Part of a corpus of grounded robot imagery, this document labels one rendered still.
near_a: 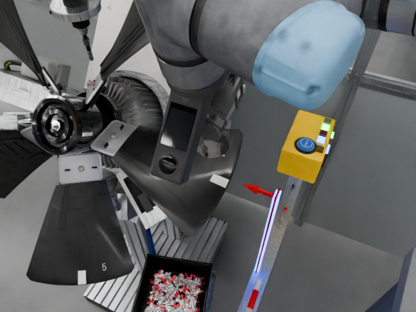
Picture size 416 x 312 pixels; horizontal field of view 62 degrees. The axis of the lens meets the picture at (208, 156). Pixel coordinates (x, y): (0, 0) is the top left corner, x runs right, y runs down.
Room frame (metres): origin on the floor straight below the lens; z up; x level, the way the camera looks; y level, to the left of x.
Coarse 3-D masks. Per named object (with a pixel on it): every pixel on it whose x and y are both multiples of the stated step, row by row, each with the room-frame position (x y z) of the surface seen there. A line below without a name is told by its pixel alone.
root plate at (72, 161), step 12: (60, 156) 0.47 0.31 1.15; (72, 156) 0.48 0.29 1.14; (84, 156) 0.49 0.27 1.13; (96, 156) 0.50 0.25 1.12; (60, 168) 0.45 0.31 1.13; (72, 168) 0.46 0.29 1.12; (96, 168) 0.48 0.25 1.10; (60, 180) 0.44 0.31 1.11; (72, 180) 0.45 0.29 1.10; (84, 180) 0.45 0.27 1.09; (96, 180) 0.46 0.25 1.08
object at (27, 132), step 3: (30, 126) 0.53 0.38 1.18; (24, 129) 0.53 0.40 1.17; (27, 129) 0.53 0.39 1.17; (30, 129) 0.53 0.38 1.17; (21, 132) 0.53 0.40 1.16; (24, 132) 0.53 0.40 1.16; (27, 132) 0.53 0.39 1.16; (30, 132) 0.53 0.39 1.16; (24, 135) 0.53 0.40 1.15; (27, 135) 0.53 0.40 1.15; (30, 135) 0.53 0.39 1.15; (27, 138) 0.53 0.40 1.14; (30, 138) 0.53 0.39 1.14; (33, 138) 0.53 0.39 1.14; (33, 141) 0.53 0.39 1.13; (36, 141) 0.53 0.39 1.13; (36, 144) 0.53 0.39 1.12
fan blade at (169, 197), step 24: (144, 144) 0.47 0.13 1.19; (240, 144) 0.45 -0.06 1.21; (144, 168) 0.41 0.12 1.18; (192, 168) 0.41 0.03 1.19; (216, 168) 0.41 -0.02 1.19; (144, 192) 0.37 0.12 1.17; (168, 192) 0.37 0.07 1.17; (192, 192) 0.36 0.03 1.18; (216, 192) 0.36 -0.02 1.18; (168, 216) 0.33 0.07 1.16; (192, 216) 0.32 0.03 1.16
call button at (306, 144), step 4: (300, 140) 0.58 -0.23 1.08; (304, 140) 0.58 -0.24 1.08; (308, 140) 0.58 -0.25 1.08; (312, 140) 0.58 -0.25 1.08; (300, 144) 0.57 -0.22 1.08; (304, 144) 0.57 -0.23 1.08; (308, 144) 0.57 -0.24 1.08; (312, 144) 0.57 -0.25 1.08; (300, 148) 0.56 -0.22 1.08; (304, 148) 0.56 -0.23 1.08; (308, 148) 0.56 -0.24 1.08; (312, 148) 0.56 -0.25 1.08
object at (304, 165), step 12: (300, 120) 0.66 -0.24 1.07; (312, 120) 0.66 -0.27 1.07; (300, 132) 0.62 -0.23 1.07; (312, 132) 0.62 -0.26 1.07; (288, 144) 0.58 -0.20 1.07; (324, 144) 0.58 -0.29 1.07; (288, 156) 0.55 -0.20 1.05; (300, 156) 0.54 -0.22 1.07; (312, 156) 0.54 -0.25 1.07; (288, 168) 0.55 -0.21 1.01; (300, 168) 0.54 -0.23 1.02; (312, 168) 0.53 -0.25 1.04; (312, 180) 0.52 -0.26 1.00
